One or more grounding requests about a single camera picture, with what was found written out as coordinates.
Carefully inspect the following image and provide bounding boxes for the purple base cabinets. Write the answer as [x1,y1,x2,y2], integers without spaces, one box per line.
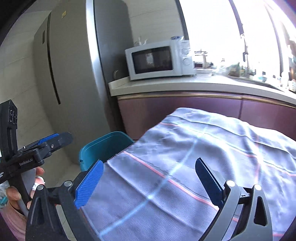
[117,92,295,140]

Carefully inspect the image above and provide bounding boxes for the teal plastic trash bin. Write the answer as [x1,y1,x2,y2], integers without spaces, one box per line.
[79,131,134,171]

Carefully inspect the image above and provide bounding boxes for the white microwave oven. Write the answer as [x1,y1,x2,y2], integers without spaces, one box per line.
[125,38,195,80]

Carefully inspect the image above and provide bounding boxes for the kitchen faucet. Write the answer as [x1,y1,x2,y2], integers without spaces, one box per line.
[240,34,249,70]

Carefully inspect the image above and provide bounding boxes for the grey refrigerator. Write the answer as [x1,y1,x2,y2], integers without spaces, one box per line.
[33,0,130,165]

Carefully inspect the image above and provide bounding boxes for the blue white bowl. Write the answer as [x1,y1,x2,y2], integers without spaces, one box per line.
[171,36,184,41]

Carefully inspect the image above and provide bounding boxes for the blue checked tablecloth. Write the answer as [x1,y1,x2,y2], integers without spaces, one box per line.
[79,106,296,241]

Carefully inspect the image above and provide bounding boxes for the person's left hand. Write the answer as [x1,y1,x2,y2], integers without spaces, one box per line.
[6,167,44,210]

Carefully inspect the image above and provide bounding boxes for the pink left sleeve forearm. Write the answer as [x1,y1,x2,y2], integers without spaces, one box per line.
[1,203,27,240]

